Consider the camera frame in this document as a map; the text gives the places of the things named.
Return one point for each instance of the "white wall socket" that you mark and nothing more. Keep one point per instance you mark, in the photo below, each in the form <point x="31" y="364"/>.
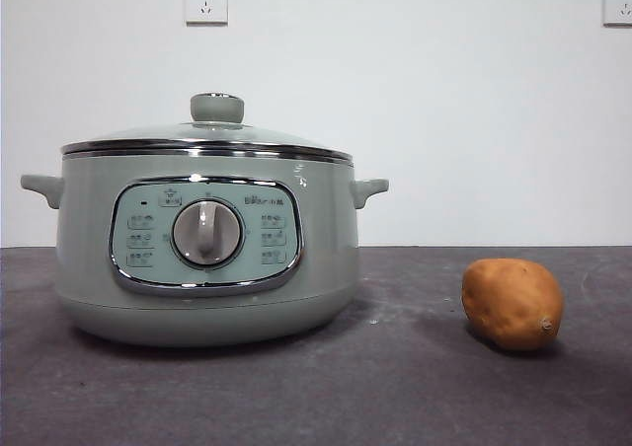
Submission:
<point x="207" y="2"/>
<point x="619" y="4"/>

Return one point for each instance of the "glass lid with green knob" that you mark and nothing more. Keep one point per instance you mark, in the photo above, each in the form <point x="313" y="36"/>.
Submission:
<point x="217" y="108"/>

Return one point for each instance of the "pale green electric cooking pot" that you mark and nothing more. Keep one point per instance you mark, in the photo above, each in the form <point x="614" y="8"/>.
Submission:
<point x="84" y="219"/>

